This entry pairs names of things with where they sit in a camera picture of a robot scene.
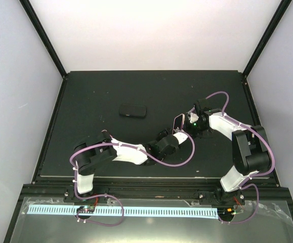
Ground phone with red edge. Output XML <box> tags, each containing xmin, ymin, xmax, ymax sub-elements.
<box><xmin>172</xmin><ymin>115</ymin><xmax>185</xmax><ymax>132</ymax></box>

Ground black phone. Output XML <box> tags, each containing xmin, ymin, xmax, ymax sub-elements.
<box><xmin>119</xmin><ymin>103</ymin><xmax>147</xmax><ymax>118</ymax></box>

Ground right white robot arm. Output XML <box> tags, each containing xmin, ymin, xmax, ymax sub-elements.
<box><xmin>184</xmin><ymin>99</ymin><xmax>273</xmax><ymax>205</ymax></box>

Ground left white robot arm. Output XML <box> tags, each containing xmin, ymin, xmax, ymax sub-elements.
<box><xmin>70</xmin><ymin>129</ymin><xmax>195</xmax><ymax>202</ymax></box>

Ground right controller board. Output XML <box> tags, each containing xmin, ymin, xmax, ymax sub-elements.
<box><xmin>217</xmin><ymin>208</ymin><xmax>242</xmax><ymax>217</ymax></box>

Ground controller board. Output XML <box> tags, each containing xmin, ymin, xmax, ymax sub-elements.
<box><xmin>217</xmin><ymin>208</ymin><xmax>242</xmax><ymax>217</ymax></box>
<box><xmin>76</xmin><ymin>206</ymin><xmax>95</xmax><ymax>215</ymax></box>

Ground left controller board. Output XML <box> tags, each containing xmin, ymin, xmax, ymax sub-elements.
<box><xmin>76</xmin><ymin>206</ymin><xmax>95</xmax><ymax>215</ymax></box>

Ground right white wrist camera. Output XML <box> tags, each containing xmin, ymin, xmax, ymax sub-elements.
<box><xmin>187</xmin><ymin>112</ymin><xmax>199</xmax><ymax>124</ymax></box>

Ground white slotted cable duct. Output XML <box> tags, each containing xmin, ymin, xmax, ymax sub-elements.
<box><xmin>27</xmin><ymin>205</ymin><xmax>219</xmax><ymax>219</ymax></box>

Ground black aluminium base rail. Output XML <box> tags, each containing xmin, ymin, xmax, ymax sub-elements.
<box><xmin>19</xmin><ymin>180</ymin><xmax>293</xmax><ymax>207</ymax></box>

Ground right black frame post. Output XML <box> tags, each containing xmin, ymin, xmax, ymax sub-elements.
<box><xmin>242</xmin><ymin>0</ymin><xmax>292</xmax><ymax>77</ymax></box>

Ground black frame post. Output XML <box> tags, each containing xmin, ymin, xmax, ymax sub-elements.
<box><xmin>19</xmin><ymin>0</ymin><xmax>67</xmax><ymax>78</ymax></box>
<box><xmin>242</xmin><ymin>0</ymin><xmax>292</xmax><ymax>77</ymax></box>

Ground left black frame post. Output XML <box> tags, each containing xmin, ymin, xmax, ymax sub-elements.
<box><xmin>19</xmin><ymin>0</ymin><xmax>67</xmax><ymax>78</ymax></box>

